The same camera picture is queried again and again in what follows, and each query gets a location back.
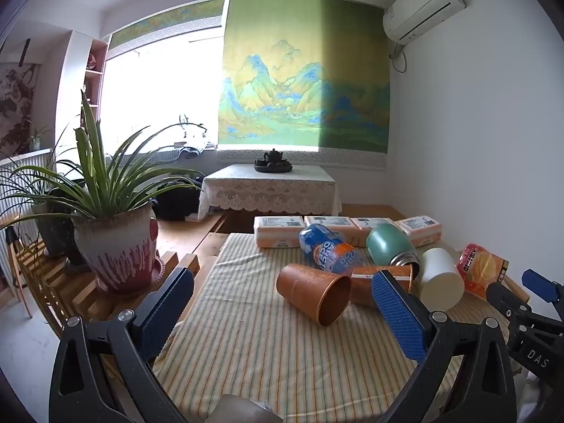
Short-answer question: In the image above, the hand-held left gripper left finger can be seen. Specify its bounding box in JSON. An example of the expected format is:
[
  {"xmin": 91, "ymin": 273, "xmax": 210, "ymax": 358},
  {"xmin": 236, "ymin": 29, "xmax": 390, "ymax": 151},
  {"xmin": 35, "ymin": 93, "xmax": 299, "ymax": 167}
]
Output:
[{"xmin": 49, "ymin": 266, "xmax": 195, "ymax": 423}]

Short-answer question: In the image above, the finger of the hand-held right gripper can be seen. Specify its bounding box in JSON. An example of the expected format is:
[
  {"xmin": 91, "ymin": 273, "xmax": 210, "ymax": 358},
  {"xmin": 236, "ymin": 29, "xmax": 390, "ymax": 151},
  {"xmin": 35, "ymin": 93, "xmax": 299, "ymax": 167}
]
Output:
[
  {"xmin": 522, "ymin": 269, "xmax": 564, "ymax": 319},
  {"xmin": 486, "ymin": 282, "xmax": 534, "ymax": 323}
]

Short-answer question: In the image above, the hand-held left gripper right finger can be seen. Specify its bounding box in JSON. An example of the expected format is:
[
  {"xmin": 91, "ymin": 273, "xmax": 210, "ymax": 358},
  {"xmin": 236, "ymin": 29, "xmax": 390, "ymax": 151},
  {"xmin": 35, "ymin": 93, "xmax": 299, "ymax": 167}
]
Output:
[{"xmin": 371, "ymin": 270, "xmax": 517, "ymax": 423}]

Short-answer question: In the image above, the plain copper cup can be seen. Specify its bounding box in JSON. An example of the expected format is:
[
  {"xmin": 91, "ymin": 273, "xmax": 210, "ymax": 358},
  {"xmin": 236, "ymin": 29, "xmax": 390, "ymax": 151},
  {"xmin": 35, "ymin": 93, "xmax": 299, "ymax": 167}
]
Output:
[{"xmin": 276, "ymin": 263, "xmax": 352, "ymax": 327}]

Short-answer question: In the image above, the labelled copper cup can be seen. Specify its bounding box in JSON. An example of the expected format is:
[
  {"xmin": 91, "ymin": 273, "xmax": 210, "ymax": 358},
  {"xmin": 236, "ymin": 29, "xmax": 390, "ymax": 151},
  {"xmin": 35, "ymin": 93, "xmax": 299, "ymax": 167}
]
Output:
[{"xmin": 349, "ymin": 263, "xmax": 421, "ymax": 309}]

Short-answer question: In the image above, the white cup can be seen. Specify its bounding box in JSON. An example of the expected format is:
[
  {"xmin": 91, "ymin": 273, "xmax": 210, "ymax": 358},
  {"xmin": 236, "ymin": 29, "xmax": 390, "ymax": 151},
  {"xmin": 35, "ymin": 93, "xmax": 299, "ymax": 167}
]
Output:
[{"xmin": 413, "ymin": 247, "xmax": 466, "ymax": 312}]

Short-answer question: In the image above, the green insulated cup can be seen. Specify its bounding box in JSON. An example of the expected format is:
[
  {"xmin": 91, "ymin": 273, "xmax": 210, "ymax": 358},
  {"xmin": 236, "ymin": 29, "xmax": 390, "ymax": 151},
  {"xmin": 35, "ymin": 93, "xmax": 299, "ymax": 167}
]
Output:
[{"xmin": 365, "ymin": 223, "xmax": 420, "ymax": 268}]

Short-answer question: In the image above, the red chips packet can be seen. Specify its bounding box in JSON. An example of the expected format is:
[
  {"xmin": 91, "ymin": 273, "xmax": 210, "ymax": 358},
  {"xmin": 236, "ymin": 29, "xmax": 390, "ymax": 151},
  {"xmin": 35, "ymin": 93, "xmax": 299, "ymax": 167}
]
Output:
[{"xmin": 455, "ymin": 243, "xmax": 510, "ymax": 299}]

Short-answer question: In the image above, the white cloth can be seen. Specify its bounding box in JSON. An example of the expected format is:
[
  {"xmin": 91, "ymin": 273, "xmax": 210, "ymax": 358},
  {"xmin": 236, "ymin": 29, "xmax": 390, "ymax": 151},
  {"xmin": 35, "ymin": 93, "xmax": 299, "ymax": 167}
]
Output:
[{"xmin": 512, "ymin": 369, "xmax": 549, "ymax": 423}]

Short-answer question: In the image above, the plant in red white pot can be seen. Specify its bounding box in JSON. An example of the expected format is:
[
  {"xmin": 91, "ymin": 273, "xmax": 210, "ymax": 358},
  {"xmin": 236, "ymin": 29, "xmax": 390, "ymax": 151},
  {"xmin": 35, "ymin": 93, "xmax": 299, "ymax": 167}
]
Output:
[{"xmin": 0, "ymin": 89, "xmax": 208, "ymax": 295}]

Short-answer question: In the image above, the orange tissue pack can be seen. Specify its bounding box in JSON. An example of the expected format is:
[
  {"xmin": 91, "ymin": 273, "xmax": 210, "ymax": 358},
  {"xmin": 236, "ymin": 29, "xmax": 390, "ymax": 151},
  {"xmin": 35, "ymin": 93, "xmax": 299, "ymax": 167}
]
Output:
[
  {"xmin": 304, "ymin": 215, "xmax": 357, "ymax": 245},
  {"xmin": 253, "ymin": 216, "xmax": 306, "ymax": 249},
  {"xmin": 350, "ymin": 217, "xmax": 394, "ymax": 247},
  {"xmin": 393, "ymin": 214, "xmax": 443, "ymax": 248}
]

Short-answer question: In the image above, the blue orange snack packet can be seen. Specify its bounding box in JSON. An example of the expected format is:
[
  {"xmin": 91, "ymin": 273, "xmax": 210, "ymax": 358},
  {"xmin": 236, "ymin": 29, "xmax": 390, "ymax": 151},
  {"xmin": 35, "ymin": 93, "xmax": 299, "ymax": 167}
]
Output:
[{"xmin": 299, "ymin": 223, "xmax": 364, "ymax": 275}]

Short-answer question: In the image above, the wooden slatted plant rack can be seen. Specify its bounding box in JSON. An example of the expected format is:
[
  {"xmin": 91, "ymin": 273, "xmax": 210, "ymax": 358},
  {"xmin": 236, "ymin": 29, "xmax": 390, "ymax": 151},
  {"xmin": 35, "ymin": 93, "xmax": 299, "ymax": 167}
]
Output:
[{"xmin": 0, "ymin": 235, "xmax": 201, "ymax": 333}]

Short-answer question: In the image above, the striped tablecloth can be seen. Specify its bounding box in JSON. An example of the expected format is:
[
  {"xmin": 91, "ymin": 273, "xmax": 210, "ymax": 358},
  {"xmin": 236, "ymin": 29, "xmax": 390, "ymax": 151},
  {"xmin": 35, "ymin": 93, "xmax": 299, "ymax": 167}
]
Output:
[{"xmin": 152, "ymin": 232, "xmax": 525, "ymax": 422}]

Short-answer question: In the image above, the black bag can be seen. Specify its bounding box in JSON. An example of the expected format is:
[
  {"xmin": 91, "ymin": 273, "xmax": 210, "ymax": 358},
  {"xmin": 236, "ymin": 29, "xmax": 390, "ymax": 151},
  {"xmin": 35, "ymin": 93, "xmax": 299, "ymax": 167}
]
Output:
[{"xmin": 151, "ymin": 175, "xmax": 206, "ymax": 222}]

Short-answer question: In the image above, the grey rounded object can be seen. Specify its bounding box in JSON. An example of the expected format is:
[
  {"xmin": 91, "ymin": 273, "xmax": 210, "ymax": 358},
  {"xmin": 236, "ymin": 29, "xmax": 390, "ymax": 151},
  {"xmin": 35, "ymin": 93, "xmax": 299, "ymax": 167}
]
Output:
[{"xmin": 210, "ymin": 393, "xmax": 283, "ymax": 423}]

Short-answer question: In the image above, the plant in dark pot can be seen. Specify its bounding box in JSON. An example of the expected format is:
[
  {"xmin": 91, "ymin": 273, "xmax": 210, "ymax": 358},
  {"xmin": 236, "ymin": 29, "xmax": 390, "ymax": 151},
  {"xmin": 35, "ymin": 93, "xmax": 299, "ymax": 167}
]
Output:
[{"xmin": 0, "ymin": 110, "xmax": 95, "ymax": 266}]

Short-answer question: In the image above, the wooden chair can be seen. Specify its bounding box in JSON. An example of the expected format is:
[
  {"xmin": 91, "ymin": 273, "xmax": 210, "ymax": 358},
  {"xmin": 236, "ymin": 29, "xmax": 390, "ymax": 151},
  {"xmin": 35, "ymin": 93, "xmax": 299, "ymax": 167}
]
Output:
[{"xmin": 0, "ymin": 225, "xmax": 35, "ymax": 319}]

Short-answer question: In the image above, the low table with lace cloth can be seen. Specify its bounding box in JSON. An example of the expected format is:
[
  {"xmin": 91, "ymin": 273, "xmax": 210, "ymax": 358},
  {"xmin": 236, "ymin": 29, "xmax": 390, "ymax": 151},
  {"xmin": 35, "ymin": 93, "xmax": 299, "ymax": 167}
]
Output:
[{"xmin": 197, "ymin": 163, "xmax": 343, "ymax": 221}]

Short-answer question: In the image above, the grey folded cloth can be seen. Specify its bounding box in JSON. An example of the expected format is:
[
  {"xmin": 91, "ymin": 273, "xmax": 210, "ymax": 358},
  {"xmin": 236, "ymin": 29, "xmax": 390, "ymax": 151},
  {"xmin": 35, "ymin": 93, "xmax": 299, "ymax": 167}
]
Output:
[{"xmin": 173, "ymin": 140, "xmax": 218, "ymax": 160}]

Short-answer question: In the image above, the black teapot set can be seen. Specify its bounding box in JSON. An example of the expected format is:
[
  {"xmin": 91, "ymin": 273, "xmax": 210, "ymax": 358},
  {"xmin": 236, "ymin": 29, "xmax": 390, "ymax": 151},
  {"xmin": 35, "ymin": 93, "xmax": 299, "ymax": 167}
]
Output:
[{"xmin": 254, "ymin": 148, "xmax": 294, "ymax": 175}]

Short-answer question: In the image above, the orchid plant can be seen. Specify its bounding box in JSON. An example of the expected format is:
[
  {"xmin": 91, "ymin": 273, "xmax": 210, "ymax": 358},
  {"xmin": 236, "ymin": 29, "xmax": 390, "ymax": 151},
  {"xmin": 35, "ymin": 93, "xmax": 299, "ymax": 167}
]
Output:
[{"xmin": 175, "ymin": 113, "xmax": 209, "ymax": 142}]

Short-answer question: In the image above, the landscape painting roller blind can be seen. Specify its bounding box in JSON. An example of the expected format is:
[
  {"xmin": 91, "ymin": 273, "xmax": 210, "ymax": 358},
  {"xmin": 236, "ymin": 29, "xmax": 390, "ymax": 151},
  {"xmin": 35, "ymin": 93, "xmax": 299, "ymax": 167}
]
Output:
[{"xmin": 216, "ymin": 0, "xmax": 393, "ymax": 170}]

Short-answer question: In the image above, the white bookshelf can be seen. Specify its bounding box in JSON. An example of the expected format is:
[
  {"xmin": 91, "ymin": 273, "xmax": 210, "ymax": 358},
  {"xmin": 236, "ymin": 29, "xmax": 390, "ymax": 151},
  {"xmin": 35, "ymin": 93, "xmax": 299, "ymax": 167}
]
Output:
[{"xmin": 54, "ymin": 30, "xmax": 111, "ymax": 151}]

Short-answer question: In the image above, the narrow landscape roller blind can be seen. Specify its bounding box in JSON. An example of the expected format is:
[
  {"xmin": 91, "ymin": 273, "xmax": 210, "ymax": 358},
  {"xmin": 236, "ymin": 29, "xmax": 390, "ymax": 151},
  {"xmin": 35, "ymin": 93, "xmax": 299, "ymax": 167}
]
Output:
[{"xmin": 107, "ymin": 0, "xmax": 226, "ymax": 51}]

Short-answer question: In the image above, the white air conditioner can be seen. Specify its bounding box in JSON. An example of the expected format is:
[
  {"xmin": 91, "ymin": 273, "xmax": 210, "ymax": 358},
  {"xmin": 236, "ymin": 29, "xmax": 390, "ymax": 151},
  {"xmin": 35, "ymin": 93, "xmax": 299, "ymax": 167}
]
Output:
[{"xmin": 381, "ymin": 0, "xmax": 466, "ymax": 45}]

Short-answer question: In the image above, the air conditioner cable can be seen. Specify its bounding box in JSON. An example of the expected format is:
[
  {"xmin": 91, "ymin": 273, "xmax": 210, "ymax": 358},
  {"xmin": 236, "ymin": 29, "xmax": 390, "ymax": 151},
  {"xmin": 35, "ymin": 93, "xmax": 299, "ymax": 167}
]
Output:
[{"xmin": 390, "ymin": 42, "xmax": 408, "ymax": 73}]

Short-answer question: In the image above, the ink painting wall hanging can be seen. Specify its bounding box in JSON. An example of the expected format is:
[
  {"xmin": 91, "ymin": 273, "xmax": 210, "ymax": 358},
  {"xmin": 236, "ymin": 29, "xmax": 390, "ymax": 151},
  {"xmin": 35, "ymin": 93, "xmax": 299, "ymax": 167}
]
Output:
[{"xmin": 0, "ymin": 62, "xmax": 39, "ymax": 156}]

